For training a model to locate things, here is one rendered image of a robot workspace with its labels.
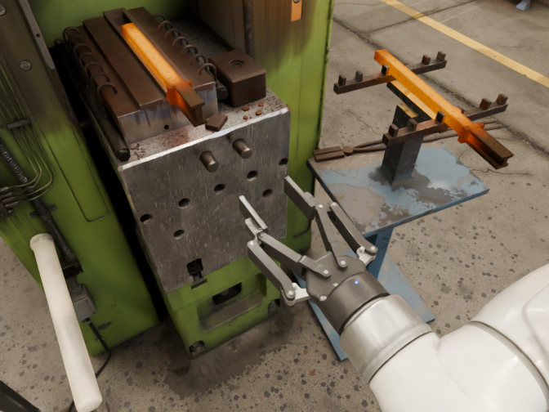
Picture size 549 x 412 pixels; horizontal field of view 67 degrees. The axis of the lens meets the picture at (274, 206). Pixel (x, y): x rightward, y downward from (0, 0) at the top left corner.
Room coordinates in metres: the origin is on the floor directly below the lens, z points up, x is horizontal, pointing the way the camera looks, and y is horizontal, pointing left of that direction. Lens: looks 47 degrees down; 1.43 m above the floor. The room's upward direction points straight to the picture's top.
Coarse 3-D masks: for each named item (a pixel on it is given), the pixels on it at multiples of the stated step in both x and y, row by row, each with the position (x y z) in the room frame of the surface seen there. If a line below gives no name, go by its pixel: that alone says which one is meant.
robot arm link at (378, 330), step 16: (368, 304) 0.23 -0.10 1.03; (384, 304) 0.22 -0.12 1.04; (400, 304) 0.22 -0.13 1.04; (352, 320) 0.21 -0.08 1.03; (368, 320) 0.20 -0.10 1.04; (384, 320) 0.20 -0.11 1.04; (400, 320) 0.20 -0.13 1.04; (416, 320) 0.21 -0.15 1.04; (352, 336) 0.20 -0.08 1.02; (368, 336) 0.19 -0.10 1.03; (384, 336) 0.19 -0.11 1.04; (400, 336) 0.18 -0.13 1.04; (416, 336) 0.19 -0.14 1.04; (352, 352) 0.18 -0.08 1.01; (368, 352) 0.18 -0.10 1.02; (384, 352) 0.17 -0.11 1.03; (368, 368) 0.16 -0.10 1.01
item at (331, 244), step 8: (320, 208) 0.38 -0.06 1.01; (320, 216) 0.37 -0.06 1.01; (320, 224) 0.36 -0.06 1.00; (328, 224) 0.36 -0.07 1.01; (320, 232) 0.36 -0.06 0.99; (328, 232) 0.34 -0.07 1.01; (328, 240) 0.33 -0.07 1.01; (336, 240) 0.33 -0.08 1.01; (328, 248) 0.32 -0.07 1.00; (336, 248) 0.31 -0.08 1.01; (336, 256) 0.30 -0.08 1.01; (344, 256) 0.30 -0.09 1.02; (344, 264) 0.29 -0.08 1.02
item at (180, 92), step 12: (132, 24) 0.96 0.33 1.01; (132, 36) 0.90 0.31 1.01; (144, 36) 0.90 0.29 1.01; (144, 48) 0.84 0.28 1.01; (156, 60) 0.79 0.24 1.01; (156, 72) 0.76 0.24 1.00; (168, 72) 0.75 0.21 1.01; (168, 84) 0.70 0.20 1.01; (180, 84) 0.68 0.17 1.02; (168, 96) 0.69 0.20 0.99; (180, 96) 0.68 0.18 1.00; (192, 96) 0.64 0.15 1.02; (180, 108) 0.67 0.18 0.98; (192, 108) 0.61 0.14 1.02; (192, 120) 0.63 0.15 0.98; (204, 120) 0.63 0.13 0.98
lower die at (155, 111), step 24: (96, 24) 1.00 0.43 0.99; (144, 24) 1.00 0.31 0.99; (96, 48) 0.90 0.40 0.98; (120, 48) 0.88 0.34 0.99; (168, 48) 0.87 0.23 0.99; (120, 72) 0.78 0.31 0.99; (144, 72) 0.78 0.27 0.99; (192, 72) 0.77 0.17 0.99; (120, 96) 0.70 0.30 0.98; (144, 96) 0.69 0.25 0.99; (120, 120) 0.64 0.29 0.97; (144, 120) 0.66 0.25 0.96; (168, 120) 0.69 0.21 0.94
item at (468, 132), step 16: (384, 64) 0.96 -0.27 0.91; (400, 64) 0.93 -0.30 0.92; (400, 80) 0.89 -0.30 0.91; (416, 80) 0.86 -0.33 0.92; (432, 96) 0.79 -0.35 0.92; (448, 112) 0.73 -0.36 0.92; (464, 128) 0.67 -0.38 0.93; (480, 128) 0.67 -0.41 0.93; (480, 144) 0.64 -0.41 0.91; (496, 144) 0.63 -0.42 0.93; (496, 160) 0.60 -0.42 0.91
